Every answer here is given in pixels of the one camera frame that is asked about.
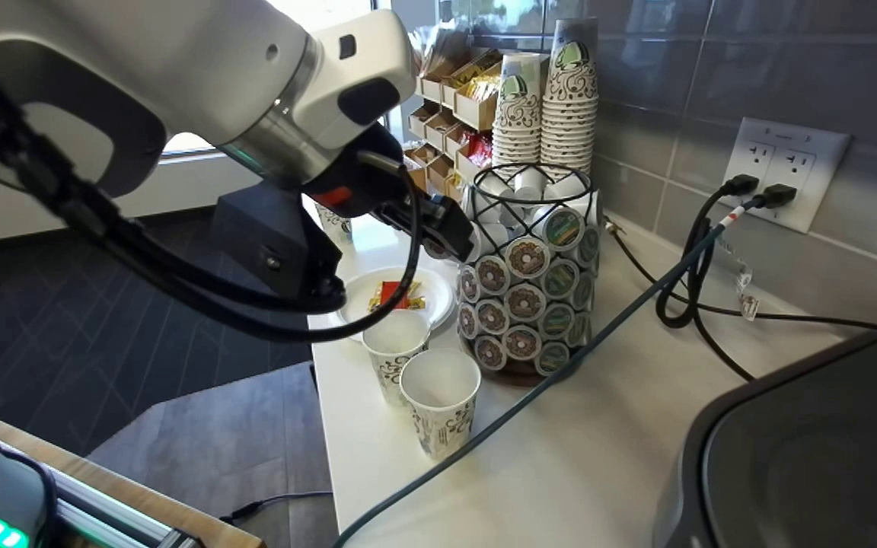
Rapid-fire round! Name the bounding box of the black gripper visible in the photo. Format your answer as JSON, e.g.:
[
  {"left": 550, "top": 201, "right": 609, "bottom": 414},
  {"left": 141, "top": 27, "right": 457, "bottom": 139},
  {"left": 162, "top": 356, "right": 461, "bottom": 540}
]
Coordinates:
[{"left": 297, "top": 125, "right": 478, "bottom": 261}]

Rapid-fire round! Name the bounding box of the coffee pod with green lid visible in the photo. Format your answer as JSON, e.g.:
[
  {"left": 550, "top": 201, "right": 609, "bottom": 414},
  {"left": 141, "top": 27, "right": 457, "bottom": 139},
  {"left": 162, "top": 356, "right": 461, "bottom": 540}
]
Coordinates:
[
  {"left": 541, "top": 207, "right": 587, "bottom": 250},
  {"left": 539, "top": 302, "right": 577, "bottom": 345},
  {"left": 545, "top": 257, "right": 584, "bottom": 303},
  {"left": 532, "top": 339, "right": 575, "bottom": 381}
]

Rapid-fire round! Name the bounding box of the black coffee machine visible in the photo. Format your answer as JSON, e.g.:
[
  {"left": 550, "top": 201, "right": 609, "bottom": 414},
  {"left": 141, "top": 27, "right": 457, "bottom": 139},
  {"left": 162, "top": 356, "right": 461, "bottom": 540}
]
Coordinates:
[{"left": 661, "top": 308, "right": 877, "bottom": 548}]

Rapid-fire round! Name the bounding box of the white paper plate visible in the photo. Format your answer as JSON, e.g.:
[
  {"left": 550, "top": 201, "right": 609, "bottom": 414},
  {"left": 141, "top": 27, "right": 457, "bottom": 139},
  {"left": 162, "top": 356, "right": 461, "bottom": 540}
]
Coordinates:
[{"left": 308, "top": 264, "right": 461, "bottom": 345}]

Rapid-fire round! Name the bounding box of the red sauce packet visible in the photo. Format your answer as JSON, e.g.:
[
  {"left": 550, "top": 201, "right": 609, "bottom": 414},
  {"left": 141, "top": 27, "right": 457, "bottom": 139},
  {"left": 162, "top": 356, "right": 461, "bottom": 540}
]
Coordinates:
[{"left": 374, "top": 280, "right": 408, "bottom": 309}]

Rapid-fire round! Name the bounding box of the wooden snack shelf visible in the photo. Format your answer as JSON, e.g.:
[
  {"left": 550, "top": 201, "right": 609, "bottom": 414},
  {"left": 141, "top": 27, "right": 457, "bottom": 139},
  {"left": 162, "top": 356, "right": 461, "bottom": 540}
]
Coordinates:
[{"left": 402, "top": 24, "right": 507, "bottom": 201}]

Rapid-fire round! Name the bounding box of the short stack of paper cups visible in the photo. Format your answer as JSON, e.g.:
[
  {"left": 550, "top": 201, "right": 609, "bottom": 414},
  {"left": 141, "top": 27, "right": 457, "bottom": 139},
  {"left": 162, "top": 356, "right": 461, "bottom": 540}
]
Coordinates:
[{"left": 489, "top": 51, "right": 548, "bottom": 171}]

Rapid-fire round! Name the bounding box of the patterned white paper cup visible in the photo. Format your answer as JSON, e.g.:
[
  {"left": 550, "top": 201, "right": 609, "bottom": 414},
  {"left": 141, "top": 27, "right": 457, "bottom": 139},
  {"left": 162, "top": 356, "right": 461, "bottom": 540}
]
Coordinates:
[
  {"left": 395, "top": 348, "right": 483, "bottom": 461},
  {"left": 360, "top": 314, "right": 431, "bottom": 410}
]

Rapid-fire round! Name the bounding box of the tall stack of paper cups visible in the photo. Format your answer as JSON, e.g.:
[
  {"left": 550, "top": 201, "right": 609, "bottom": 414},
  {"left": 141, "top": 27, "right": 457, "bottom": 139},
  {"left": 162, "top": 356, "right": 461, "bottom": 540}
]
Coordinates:
[{"left": 539, "top": 16, "right": 602, "bottom": 186}]

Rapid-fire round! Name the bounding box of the black wire coffee pod rack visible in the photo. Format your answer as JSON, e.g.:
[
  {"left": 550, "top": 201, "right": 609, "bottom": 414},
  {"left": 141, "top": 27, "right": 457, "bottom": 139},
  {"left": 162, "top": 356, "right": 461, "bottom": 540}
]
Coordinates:
[{"left": 454, "top": 162, "right": 606, "bottom": 382}]

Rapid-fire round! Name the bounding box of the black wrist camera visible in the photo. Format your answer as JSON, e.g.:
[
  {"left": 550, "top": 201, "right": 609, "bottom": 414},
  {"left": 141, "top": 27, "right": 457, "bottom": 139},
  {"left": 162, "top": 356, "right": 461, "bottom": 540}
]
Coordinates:
[{"left": 208, "top": 183, "right": 346, "bottom": 314}]

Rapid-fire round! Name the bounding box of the black power plug cable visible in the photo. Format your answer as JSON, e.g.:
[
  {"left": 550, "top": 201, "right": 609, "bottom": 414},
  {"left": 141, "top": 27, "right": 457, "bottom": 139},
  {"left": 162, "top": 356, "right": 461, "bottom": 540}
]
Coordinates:
[
  {"left": 656, "top": 173, "right": 766, "bottom": 332},
  {"left": 661, "top": 179, "right": 803, "bottom": 388}
]

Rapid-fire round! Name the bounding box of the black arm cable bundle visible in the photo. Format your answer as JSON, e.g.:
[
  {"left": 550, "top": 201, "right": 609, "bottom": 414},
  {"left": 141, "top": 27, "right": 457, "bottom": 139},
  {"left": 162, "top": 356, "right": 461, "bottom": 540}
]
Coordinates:
[{"left": 0, "top": 24, "right": 427, "bottom": 345}]

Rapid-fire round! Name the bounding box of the white cable tag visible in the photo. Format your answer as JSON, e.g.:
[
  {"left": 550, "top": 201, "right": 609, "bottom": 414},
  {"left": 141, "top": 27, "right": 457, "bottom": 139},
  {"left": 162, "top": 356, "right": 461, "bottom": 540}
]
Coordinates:
[{"left": 737, "top": 267, "right": 764, "bottom": 326}]

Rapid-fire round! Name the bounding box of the white wall outlet plate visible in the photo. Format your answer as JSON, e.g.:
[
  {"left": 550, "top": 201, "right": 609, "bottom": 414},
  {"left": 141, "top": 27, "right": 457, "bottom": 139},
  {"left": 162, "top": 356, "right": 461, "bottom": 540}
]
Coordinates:
[{"left": 723, "top": 115, "right": 855, "bottom": 234}]

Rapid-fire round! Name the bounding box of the wooden robot mount table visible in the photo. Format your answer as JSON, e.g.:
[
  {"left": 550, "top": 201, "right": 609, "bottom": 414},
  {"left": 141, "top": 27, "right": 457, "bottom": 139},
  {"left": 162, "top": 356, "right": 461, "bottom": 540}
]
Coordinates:
[{"left": 0, "top": 408, "right": 264, "bottom": 548}]

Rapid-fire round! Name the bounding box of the thin black cable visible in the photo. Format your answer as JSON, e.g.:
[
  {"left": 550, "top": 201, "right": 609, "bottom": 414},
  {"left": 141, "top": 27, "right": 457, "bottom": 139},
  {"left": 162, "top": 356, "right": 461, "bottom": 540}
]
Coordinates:
[{"left": 602, "top": 217, "right": 877, "bottom": 339}]

